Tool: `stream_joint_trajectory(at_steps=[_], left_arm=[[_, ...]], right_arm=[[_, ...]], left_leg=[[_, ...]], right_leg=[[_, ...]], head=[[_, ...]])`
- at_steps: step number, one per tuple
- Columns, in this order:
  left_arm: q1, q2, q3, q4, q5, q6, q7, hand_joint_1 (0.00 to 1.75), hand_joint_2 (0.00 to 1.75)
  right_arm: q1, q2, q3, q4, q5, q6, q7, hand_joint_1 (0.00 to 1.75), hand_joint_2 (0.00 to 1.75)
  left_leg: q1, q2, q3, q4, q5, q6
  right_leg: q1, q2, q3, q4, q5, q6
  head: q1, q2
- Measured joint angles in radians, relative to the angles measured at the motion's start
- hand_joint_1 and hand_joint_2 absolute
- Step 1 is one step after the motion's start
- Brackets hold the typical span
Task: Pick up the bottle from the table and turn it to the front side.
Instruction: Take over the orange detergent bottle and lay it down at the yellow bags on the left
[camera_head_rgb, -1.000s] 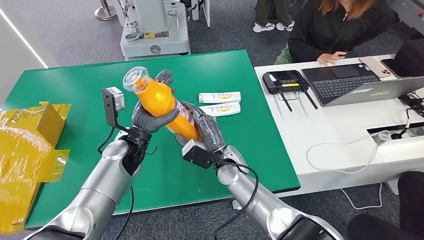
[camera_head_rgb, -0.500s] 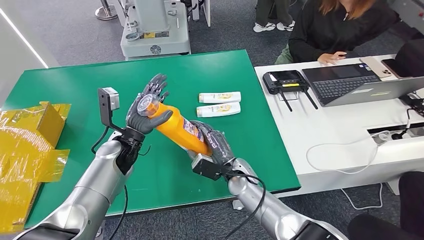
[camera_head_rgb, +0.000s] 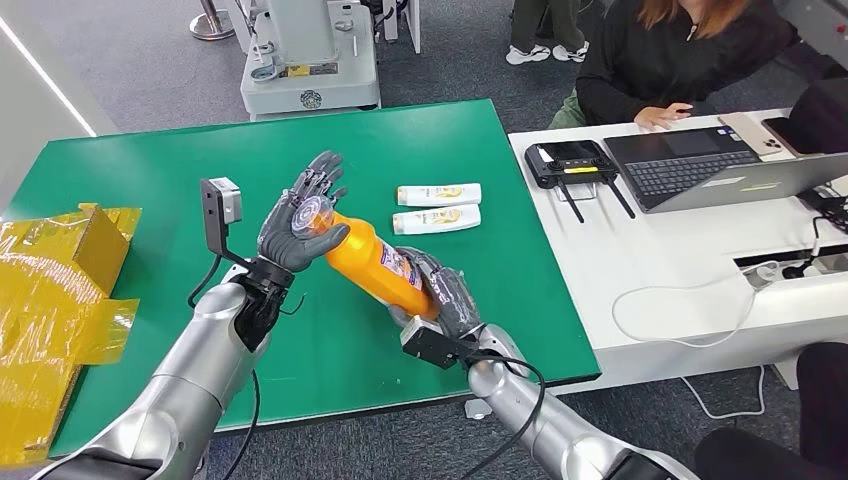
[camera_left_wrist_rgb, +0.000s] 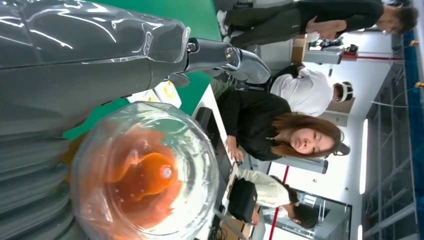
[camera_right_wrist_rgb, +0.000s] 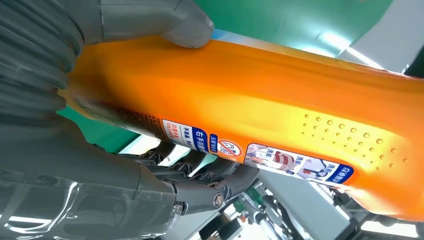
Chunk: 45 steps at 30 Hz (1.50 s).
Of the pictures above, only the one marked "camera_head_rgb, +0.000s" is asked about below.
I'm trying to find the orange detergent bottle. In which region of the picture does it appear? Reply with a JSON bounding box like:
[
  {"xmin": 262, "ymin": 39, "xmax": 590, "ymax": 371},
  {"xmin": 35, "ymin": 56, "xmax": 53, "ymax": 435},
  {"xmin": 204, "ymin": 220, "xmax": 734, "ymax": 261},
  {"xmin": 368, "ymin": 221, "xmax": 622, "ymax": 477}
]
[{"xmin": 291, "ymin": 195, "xmax": 440, "ymax": 322}]

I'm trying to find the black bag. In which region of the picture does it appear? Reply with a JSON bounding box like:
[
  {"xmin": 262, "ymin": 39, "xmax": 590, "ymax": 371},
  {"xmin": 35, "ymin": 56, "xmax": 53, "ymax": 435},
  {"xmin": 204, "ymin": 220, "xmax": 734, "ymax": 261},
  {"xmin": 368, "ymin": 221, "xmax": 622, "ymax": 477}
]
[{"xmin": 788, "ymin": 76, "xmax": 848, "ymax": 156}]

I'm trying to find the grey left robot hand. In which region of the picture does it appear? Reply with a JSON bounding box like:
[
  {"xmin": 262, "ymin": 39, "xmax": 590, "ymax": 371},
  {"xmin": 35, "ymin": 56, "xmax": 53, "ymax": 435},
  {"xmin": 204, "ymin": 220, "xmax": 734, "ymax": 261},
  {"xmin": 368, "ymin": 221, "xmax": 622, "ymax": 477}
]
[{"xmin": 256, "ymin": 150, "xmax": 350, "ymax": 274}]

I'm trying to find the seated person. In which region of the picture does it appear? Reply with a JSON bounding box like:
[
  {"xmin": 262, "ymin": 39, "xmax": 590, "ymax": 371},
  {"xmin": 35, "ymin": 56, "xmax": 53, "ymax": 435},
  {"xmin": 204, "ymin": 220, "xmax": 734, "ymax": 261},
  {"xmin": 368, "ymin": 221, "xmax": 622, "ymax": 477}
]
[{"xmin": 548, "ymin": 0, "xmax": 800, "ymax": 132}]

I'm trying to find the black remote controller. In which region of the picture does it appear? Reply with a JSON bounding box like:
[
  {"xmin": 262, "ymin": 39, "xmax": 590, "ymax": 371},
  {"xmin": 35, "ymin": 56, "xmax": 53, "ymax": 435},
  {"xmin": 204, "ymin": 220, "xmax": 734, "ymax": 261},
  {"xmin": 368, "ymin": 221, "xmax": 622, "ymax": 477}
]
[{"xmin": 524, "ymin": 139, "xmax": 637, "ymax": 225}]

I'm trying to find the white table foot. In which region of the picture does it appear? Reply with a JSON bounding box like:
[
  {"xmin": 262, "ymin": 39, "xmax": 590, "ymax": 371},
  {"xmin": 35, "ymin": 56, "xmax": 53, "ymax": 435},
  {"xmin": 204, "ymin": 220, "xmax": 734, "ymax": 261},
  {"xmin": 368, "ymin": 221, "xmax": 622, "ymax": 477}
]
[{"xmin": 463, "ymin": 397, "xmax": 496, "ymax": 422}]

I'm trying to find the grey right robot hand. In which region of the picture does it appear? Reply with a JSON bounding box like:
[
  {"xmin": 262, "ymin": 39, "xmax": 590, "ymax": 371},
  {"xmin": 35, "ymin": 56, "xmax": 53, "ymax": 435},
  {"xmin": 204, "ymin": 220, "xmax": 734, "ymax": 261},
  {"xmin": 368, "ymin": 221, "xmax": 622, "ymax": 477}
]
[{"xmin": 387, "ymin": 246, "xmax": 485, "ymax": 342}]

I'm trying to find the person's right hand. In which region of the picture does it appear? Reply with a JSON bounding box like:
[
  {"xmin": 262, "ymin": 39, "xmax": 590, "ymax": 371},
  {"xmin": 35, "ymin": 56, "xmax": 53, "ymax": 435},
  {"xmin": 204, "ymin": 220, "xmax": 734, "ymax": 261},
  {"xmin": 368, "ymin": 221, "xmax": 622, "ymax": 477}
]
[{"xmin": 633, "ymin": 102, "xmax": 695, "ymax": 132}]

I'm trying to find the grey laptop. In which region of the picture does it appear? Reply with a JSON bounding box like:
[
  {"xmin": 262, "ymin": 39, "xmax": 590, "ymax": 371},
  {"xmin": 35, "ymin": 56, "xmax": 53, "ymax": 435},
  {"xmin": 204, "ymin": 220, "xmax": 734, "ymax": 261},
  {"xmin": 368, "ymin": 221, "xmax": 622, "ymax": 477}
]
[{"xmin": 602, "ymin": 124, "xmax": 848, "ymax": 215}]

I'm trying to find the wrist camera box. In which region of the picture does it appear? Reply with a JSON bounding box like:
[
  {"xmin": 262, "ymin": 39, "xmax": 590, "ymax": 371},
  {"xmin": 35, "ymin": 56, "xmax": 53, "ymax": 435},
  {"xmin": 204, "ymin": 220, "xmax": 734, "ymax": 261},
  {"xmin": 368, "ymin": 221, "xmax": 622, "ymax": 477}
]
[
  {"xmin": 399, "ymin": 315, "xmax": 480, "ymax": 371},
  {"xmin": 200, "ymin": 176, "xmax": 254, "ymax": 270}
]

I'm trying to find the white machine base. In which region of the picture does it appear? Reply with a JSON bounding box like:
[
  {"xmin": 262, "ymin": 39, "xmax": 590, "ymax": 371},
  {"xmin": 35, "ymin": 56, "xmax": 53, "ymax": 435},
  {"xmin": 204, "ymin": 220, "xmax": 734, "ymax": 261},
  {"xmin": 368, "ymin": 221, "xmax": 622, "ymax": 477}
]
[{"xmin": 239, "ymin": 0, "xmax": 382, "ymax": 123}]

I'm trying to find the beige smartphone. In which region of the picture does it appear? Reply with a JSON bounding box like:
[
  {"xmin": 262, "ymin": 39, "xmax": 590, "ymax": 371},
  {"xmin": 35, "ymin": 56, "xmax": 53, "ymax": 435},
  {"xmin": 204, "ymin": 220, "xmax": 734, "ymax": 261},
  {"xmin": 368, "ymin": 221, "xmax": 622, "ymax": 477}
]
[{"xmin": 718, "ymin": 112, "xmax": 784, "ymax": 158}]

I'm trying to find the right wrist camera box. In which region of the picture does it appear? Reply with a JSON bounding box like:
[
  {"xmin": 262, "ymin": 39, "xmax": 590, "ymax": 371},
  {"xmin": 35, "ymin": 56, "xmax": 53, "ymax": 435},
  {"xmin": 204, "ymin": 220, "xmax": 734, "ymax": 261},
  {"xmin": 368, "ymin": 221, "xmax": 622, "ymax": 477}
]
[{"xmin": 399, "ymin": 315, "xmax": 480, "ymax": 371}]

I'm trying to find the yellow cardboard box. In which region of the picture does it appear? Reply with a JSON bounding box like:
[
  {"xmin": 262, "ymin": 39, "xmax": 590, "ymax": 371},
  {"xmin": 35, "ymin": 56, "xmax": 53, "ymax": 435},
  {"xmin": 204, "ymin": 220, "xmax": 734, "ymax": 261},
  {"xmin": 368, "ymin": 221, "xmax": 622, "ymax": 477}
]
[{"xmin": 0, "ymin": 203, "xmax": 144, "ymax": 468}]

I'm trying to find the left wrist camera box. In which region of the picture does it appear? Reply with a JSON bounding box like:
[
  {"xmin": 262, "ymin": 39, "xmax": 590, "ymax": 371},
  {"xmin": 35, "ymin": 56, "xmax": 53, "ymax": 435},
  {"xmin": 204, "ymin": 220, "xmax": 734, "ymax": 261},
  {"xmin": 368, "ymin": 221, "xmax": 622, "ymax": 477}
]
[{"xmin": 200, "ymin": 176, "xmax": 254, "ymax": 270}]

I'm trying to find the black cable bundle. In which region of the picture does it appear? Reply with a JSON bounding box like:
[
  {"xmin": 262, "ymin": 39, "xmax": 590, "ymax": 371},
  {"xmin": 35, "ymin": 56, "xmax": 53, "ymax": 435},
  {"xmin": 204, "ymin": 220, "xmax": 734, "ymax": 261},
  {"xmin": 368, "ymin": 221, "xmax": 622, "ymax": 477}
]
[{"xmin": 794, "ymin": 186, "xmax": 848, "ymax": 235}]

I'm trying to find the black chair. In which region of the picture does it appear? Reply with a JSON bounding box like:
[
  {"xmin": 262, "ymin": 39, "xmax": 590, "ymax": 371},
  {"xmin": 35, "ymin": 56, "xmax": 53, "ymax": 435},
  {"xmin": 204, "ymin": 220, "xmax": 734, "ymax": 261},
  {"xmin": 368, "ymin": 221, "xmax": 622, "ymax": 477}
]
[{"xmin": 693, "ymin": 341, "xmax": 848, "ymax": 480}]

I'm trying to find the white power adapter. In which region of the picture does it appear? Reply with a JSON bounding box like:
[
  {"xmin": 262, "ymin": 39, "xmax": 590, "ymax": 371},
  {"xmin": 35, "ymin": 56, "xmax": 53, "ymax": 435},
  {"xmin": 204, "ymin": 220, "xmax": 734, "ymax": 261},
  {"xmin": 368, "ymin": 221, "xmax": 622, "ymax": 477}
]
[{"xmin": 741, "ymin": 260, "xmax": 783, "ymax": 290}]

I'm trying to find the metal stanchion base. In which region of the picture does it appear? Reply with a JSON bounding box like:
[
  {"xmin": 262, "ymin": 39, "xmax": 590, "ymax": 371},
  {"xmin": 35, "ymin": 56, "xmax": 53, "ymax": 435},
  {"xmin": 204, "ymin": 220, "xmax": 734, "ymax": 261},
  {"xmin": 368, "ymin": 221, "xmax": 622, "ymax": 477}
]
[{"xmin": 189, "ymin": 0, "xmax": 237, "ymax": 42}]

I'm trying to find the white shampoo bottle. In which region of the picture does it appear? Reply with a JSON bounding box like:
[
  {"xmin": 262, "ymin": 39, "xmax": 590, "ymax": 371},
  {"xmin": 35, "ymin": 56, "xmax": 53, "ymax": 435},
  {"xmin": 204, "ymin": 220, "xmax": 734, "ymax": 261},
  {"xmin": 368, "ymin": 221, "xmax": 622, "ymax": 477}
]
[
  {"xmin": 397, "ymin": 183, "xmax": 483, "ymax": 208},
  {"xmin": 392, "ymin": 203, "xmax": 483, "ymax": 236}
]

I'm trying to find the white cable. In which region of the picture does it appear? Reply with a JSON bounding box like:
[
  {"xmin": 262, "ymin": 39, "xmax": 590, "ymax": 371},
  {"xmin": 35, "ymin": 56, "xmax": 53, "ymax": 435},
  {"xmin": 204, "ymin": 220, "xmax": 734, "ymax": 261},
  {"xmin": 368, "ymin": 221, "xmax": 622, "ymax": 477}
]
[{"xmin": 610, "ymin": 263, "xmax": 770, "ymax": 422}]

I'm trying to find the standing person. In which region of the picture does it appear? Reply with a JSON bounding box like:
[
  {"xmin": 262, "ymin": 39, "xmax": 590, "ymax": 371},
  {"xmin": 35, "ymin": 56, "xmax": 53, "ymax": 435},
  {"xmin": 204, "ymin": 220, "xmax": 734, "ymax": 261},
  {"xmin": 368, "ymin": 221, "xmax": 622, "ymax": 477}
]
[{"xmin": 505, "ymin": 0, "xmax": 591, "ymax": 67}]

